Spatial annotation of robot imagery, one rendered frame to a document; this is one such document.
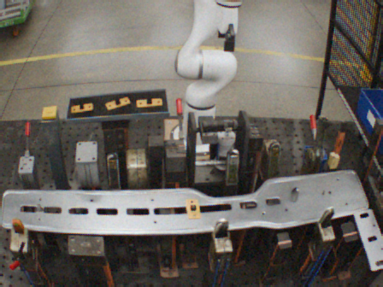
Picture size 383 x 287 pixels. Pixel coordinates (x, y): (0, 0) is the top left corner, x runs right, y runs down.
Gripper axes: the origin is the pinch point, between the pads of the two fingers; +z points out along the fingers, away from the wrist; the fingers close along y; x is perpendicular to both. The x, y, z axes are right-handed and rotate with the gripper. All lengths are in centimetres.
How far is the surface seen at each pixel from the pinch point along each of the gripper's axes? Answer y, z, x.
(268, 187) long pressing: 18, 45, 15
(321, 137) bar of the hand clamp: 9.9, 31.2, 35.8
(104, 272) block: 46, 53, -42
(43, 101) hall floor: -181, 145, -106
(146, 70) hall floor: -212, 145, -14
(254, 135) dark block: 5.4, 33.1, 10.9
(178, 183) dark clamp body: 9, 49, -14
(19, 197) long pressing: 20, 45, -73
